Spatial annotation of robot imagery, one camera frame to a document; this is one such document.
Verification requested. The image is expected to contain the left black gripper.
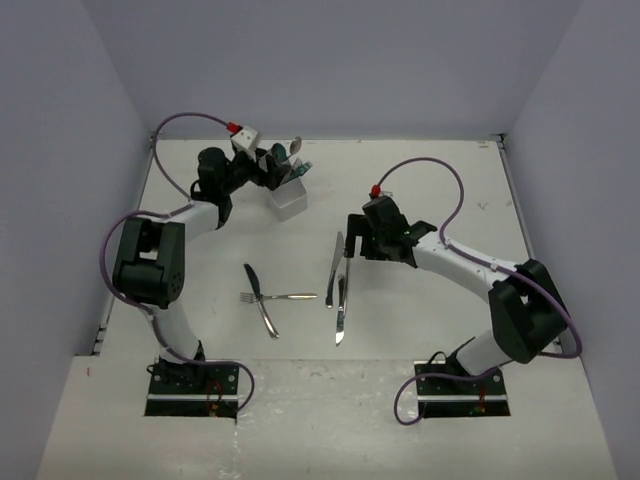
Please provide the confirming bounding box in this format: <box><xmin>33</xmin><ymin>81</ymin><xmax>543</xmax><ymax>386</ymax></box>
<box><xmin>221</xmin><ymin>148</ymin><xmax>290</xmax><ymax>195</ymax></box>

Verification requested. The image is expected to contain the teal plastic knife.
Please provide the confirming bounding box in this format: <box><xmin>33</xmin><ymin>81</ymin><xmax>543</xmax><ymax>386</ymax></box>
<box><xmin>295</xmin><ymin>162</ymin><xmax>313</xmax><ymax>178</ymax></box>

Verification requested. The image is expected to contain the round metal ladle spoon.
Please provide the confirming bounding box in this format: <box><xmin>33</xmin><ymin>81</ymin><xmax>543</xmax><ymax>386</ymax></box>
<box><xmin>289</xmin><ymin>136</ymin><xmax>303</xmax><ymax>156</ymax></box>

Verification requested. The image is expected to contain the crossing metal knife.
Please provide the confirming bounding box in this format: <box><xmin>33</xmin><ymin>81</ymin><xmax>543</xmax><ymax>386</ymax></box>
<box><xmin>335</xmin><ymin>275</ymin><xmax>345</xmax><ymax>346</ymax></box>

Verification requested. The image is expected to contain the metal fork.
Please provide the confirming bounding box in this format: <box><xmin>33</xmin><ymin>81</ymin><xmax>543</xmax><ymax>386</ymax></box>
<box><xmin>290</xmin><ymin>157</ymin><xmax>302</xmax><ymax>172</ymax></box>
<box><xmin>239</xmin><ymin>292</ymin><xmax>318</xmax><ymax>303</ymax></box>
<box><xmin>342</xmin><ymin>257</ymin><xmax>351</xmax><ymax>318</ymax></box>

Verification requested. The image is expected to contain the teal plastic fork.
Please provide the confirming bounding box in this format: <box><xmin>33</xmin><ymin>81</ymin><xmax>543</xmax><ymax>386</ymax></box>
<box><xmin>292</xmin><ymin>166</ymin><xmax>307</xmax><ymax>178</ymax></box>

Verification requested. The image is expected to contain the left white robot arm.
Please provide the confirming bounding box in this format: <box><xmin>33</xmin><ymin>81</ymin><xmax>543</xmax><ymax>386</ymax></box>
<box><xmin>111</xmin><ymin>143</ymin><xmax>292</xmax><ymax>393</ymax></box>

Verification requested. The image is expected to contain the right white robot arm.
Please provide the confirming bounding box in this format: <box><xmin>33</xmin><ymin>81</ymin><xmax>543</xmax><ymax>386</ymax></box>
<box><xmin>344</xmin><ymin>196</ymin><xmax>568</xmax><ymax>393</ymax></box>

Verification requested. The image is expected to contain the white three-compartment container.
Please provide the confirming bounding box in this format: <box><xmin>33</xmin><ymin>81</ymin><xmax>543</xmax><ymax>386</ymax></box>
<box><xmin>268</xmin><ymin>161</ymin><xmax>308</xmax><ymax>222</ymax></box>

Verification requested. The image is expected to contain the long upright metal knife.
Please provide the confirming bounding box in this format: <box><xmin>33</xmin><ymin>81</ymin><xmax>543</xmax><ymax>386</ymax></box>
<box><xmin>325</xmin><ymin>231</ymin><xmax>344</xmax><ymax>309</ymax></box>

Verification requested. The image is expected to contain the upright metal fork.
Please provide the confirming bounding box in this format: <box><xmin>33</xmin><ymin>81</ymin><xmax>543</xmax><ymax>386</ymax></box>
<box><xmin>342</xmin><ymin>257</ymin><xmax>351</xmax><ymax>318</ymax></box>

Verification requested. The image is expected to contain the left metal knife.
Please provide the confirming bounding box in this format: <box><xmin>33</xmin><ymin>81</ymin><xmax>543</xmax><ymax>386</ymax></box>
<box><xmin>243</xmin><ymin>263</ymin><xmax>280</xmax><ymax>340</ymax></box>

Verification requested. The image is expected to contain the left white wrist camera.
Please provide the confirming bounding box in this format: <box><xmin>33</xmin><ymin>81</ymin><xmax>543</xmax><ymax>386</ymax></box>
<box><xmin>231</xmin><ymin>126</ymin><xmax>262</xmax><ymax>155</ymax></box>

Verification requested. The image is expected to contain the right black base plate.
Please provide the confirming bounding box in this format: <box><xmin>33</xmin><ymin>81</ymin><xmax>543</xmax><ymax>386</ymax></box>
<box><xmin>415</xmin><ymin>370</ymin><xmax>511</xmax><ymax>419</ymax></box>

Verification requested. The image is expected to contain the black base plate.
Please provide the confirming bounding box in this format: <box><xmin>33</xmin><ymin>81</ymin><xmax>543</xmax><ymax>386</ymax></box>
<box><xmin>144</xmin><ymin>359</ymin><xmax>239</xmax><ymax>419</ymax></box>
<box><xmin>415</xmin><ymin>370</ymin><xmax>511</xmax><ymax>419</ymax></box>

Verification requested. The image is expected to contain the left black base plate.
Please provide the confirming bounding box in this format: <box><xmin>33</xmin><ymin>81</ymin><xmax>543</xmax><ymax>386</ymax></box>
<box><xmin>144</xmin><ymin>359</ymin><xmax>239</xmax><ymax>419</ymax></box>

